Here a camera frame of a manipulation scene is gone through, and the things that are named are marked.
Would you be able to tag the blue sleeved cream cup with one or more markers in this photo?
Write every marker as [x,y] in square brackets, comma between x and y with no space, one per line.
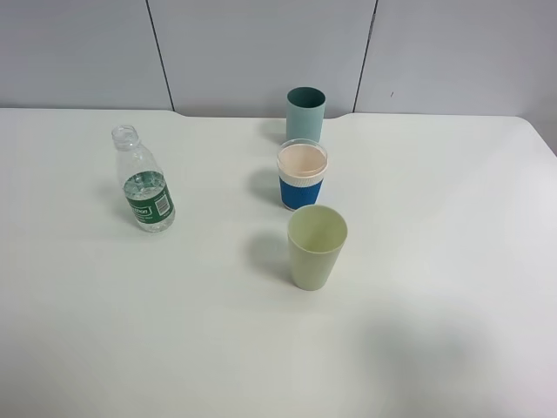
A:
[302,164]

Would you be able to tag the clear bottle with green label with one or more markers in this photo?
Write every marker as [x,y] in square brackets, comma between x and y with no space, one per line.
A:
[142,181]

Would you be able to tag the teal cylindrical cup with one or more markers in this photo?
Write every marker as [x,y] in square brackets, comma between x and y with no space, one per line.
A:
[305,113]

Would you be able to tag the light green plastic cup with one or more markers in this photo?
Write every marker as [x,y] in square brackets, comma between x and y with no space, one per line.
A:
[316,235]

